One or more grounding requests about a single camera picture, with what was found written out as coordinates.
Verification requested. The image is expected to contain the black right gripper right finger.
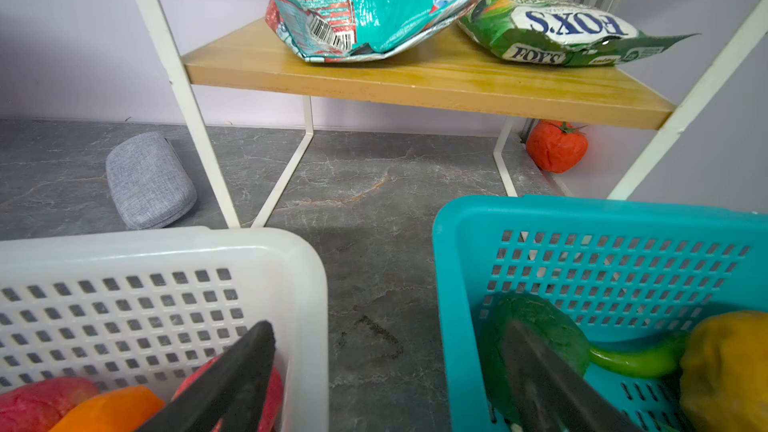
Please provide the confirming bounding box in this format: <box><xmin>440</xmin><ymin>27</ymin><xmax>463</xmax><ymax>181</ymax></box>
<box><xmin>503</xmin><ymin>320</ymin><xmax>639</xmax><ymax>431</ymax></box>

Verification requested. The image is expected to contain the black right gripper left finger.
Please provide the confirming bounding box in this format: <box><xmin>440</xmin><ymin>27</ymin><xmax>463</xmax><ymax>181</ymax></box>
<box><xmin>138</xmin><ymin>321</ymin><xmax>275</xmax><ymax>432</ymax></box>

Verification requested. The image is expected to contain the green Fox's candy bag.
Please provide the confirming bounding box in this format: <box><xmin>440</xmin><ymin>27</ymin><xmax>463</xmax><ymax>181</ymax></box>
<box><xmin>459</xmin><ymin>0</ymin><xmax>689</xmax><ymax>67</ymax></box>

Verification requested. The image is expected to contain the teal snack bag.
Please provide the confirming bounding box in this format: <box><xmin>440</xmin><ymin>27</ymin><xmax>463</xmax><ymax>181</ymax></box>
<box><xmin>265</xmin><ymin>0</ymin><xmax>478</xmax><ymax>63</ymax></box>

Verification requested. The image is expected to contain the red apple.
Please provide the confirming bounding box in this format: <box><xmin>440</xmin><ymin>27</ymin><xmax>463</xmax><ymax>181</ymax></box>
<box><xmin>1</xmin><ymin>377</ymin><xmax>100</xmax><ymax>432</ymax></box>
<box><xmin>172</xmin><ymin>356</ymin><xmax>284</xmax><ymax>432</ymax></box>

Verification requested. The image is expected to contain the green bell pepper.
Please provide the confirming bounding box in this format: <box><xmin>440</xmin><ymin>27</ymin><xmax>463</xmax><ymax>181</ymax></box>
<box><xmin>477</xmin><ymin>293</ymin><xmax>590</xmax><ymax>429</ymax></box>

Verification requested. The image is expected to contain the orange fruit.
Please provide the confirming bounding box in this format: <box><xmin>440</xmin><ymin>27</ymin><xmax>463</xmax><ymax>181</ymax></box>
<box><xmin>51</xmin><ymin>386</ymin><xmax>166</xmax><ymax>432</ymax></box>

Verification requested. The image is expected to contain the green chili pepper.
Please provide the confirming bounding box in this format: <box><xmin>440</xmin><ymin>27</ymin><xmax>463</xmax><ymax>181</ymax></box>
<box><xmin>589</xmin><ymin>332</ymin><xmax>690</xmax><ymax>379</ymax></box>

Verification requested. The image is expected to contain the white plastic basket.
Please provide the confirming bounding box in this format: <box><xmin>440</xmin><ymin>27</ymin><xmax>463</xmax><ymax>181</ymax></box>
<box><xmin>1</xmin><ymin>227</ymin><xmax>329</xmax><ymax>431</ymax></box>

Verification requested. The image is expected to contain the teal plastic basket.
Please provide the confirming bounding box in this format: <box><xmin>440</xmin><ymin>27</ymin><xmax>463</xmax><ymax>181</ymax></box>
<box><xmin>432</xmin><ymin>195</ymin><xmax>767</xmax><ymax>431</ymax></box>

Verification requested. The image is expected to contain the yellow bell pepper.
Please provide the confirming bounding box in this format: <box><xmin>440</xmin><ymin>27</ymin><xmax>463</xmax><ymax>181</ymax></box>
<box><xmin>679</xmin><ymin>311</ymin><xmax>767</xmax><ymax>431</ymax></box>

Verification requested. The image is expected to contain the grey fabric glasses case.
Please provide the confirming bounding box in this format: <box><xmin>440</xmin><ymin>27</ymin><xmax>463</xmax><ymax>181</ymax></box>
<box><xmin>105</xmin><ymin>132</ymin><xmax>197</xmax><ymax>230</ymax></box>

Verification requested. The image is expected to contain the white metal wooden shelf rack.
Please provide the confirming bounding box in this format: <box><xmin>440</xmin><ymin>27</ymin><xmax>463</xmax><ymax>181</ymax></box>
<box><xmin>135</xmin><ymin>0</ymin><xmax>767</xmax><ymax>229</ymax></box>

